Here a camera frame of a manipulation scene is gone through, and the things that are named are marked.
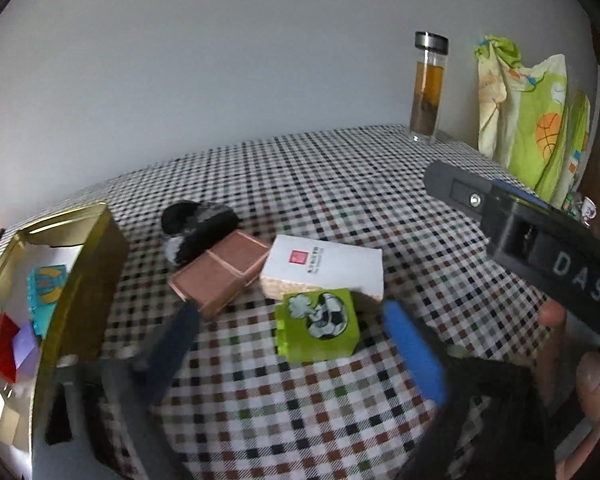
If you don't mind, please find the brown rectangular tin box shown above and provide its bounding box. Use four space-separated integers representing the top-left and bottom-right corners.
169 230 271 320

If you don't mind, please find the blue toy building block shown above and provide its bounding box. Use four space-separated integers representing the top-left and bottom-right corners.
27 264 68 338

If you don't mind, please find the white box with red logo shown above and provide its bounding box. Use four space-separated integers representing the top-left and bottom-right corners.
260 235 385 300

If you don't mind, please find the right hand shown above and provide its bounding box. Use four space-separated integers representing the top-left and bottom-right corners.
535 300 600 479

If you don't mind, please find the small white mug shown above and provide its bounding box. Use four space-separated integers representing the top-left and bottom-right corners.
580 196 597 228

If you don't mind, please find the gold metal tin box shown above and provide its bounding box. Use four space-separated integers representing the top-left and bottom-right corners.
0 203 129 479

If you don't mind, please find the purple small block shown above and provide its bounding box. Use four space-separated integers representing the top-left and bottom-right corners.
12 323 40 380

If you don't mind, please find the green patterned cloth bag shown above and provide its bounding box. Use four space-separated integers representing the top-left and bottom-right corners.
475 36 591 208

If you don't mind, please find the red small box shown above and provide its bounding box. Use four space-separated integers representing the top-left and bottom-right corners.
0 313 20 384

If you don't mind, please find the black grey fuzzy object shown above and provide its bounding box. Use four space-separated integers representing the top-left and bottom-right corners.
160 200 240 269

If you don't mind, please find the glass tea bottle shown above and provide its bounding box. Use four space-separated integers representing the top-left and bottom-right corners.
408 30 449 143

